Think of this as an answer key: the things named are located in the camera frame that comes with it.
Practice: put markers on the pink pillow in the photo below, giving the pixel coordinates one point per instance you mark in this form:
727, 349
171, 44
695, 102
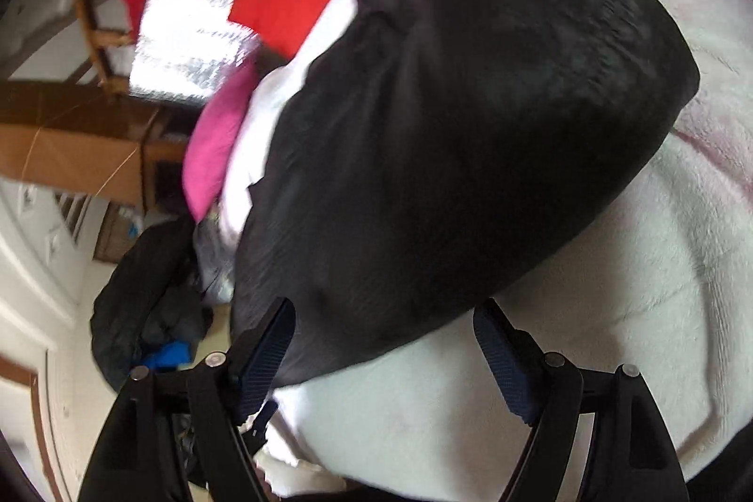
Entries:
211, 144

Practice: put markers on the white bed blanket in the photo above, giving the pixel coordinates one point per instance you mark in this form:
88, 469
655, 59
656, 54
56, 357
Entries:
662, 279

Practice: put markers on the black jacket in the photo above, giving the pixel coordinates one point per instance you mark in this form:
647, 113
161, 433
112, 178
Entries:
441, 149

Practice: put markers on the grey folded garment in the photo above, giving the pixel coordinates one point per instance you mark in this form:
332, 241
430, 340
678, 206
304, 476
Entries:
216, 264

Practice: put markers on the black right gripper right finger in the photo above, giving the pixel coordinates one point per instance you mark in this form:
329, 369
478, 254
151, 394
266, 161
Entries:
630, 456

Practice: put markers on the brown cardboard box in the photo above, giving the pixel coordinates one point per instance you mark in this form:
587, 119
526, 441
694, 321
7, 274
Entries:
79, 163

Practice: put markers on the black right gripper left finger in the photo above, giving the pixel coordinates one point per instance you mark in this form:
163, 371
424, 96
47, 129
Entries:
137, 455

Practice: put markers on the blue garment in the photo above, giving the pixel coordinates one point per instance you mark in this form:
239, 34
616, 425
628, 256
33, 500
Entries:
171, 356

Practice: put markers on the dark clothes pile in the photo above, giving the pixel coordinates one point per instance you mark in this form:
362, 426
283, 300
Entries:
151, 299

